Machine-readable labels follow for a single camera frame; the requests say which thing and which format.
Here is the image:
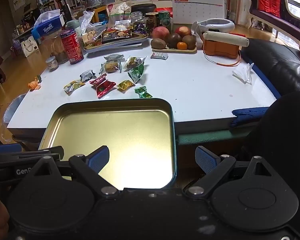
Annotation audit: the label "red snack packet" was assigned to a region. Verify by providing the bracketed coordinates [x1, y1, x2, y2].
[89, 75, 116, 98]

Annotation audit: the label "cluttered bookshelf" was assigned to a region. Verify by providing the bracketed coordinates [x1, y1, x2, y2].
[36, 0, 78, 18]

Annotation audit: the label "red and yellow apple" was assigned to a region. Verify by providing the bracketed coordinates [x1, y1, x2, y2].
[174, 26, 192, 37]

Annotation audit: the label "dark snack box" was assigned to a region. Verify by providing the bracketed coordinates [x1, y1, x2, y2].
[101, 29, 130, 43]

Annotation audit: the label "white desk calendar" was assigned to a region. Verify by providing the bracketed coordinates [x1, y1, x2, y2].
[172, 0, 225, 27]

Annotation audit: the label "small grey snack packet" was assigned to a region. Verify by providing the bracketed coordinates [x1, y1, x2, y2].
[80, 70, 96, 82]

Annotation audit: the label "pink and white snack bag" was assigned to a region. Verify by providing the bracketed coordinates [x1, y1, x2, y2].
[107, 2, 132, 27]

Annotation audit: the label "dark drink can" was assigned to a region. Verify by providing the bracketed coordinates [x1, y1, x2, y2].
[145, 12, 158, 33]

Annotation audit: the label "small lidded glass jar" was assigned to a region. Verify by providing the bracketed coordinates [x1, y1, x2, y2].
[45, 56, 59, 71]

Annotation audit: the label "crumpled white tissue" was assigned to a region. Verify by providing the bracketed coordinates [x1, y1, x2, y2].
[232, 63, 255, 84]

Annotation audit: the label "yellow and green snack packet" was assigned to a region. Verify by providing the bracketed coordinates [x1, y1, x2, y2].
[63, 80, 86, 95]

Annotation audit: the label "white rolled cushion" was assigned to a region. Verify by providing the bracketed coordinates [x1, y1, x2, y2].
[203, 31, 248, 47]

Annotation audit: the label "tangerine peel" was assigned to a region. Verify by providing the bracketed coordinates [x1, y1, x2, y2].
[28, 75, 42, 90]

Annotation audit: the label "empty glass jar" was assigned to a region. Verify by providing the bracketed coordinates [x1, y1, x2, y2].
[130, 12, 143, 27]

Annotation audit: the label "person's black clothing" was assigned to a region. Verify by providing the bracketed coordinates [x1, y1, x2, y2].
[241, 91, 300, 205]

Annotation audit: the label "green and gold snack packet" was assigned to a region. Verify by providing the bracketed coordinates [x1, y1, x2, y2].
[124, 56, 147, 70]

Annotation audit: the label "orange case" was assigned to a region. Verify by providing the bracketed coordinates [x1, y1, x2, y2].
[203, 39, 240, 60]

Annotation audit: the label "gold metal tin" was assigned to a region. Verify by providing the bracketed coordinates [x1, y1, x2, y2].
[38, 98, 177, 190]

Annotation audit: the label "blue cloth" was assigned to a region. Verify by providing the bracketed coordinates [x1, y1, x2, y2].
[231, 107, 269, 128]

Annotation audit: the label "dark passion fruit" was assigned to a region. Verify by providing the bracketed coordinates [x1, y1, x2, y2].
[165, 33, 182, 49]

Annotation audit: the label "blue tissue box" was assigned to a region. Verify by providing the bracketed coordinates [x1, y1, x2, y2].
[31, 9, 65, 39]

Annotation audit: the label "dark chaise longue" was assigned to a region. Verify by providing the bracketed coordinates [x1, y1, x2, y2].
[249, 0, 300, 44]

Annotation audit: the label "red cushion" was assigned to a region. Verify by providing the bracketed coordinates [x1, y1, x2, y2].
[258, 0, 282, 18]

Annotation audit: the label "clear plastic bin liner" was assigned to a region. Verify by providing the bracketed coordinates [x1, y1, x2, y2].
[4, 94, 28, 130]

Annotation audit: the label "black leather sofa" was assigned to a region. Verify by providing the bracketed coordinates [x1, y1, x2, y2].
[240, 38, 300, 98]

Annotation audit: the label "red tin can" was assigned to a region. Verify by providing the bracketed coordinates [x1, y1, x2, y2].
[61, 29, 85, 65]

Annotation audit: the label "yellow wooden box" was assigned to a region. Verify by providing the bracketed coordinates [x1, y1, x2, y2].
[92, 5, 109, 24]

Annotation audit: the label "green candy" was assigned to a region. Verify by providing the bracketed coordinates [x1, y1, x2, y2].
[134, 86, 153, 99]

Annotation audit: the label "orange and white cable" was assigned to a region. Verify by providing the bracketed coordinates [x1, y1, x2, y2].
[204, 49, 242, 67]

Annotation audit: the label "beige snack packet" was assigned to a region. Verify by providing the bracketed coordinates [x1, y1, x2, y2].
[81, 30, 98, 46]

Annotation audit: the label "pale red apple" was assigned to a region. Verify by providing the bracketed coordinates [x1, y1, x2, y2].
[152, 26, 170, 40]

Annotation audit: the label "wall paper sheet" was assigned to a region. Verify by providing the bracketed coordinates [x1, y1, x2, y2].
[13, 0, 30, 12]

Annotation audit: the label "white neck massager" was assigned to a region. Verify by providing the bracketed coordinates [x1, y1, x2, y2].
[191, 19, 235, 40]

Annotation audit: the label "yellow fruit tray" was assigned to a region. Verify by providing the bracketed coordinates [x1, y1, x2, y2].
[151, 45, 197, 54]

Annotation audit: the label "purple wrapped candies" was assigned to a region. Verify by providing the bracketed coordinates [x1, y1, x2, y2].
[134, 22, 148, 34]

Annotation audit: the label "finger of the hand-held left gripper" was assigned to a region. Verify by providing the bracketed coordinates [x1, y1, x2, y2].
[0, 144, 22, 153]
[20, 146, 65, 161]

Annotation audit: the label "large clear glass jar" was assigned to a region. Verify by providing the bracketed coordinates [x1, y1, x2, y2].
[49, 35, 70, 65]

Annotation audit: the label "clear plastic bag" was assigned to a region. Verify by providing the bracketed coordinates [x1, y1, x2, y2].
[79, 10, 95, 34]

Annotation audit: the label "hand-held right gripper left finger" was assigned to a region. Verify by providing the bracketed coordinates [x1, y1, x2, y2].
[29, 145, 120, 196]

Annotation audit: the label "white paper bag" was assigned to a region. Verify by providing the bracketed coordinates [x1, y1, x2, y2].
[20, 35, 39, 57]

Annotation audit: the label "metal snack tray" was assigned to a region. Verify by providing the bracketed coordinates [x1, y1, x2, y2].
[84, 31, 149, 53]

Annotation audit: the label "gold candy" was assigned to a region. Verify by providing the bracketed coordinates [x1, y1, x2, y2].
[117, 80, 133, 90]

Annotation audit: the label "mint green bottle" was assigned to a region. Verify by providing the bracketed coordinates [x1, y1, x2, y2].
[66, 20, 82, 37]

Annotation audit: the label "green triangular snack packet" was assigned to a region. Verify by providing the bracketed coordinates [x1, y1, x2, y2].
[128, 64, 145, 83]

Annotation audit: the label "clear cookie packet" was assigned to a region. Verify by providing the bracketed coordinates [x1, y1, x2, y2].
[101, 60, 122, 74]

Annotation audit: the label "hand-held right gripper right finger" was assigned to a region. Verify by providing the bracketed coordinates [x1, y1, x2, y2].
[185, 146, 280, 196]

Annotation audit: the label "green drink can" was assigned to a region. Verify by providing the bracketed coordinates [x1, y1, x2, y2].
[158, 10, 171, 29]

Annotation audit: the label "brown kiwi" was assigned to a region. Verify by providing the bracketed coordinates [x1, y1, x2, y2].
[150, 38, 168, 49]
[182, 34, 197, 50]

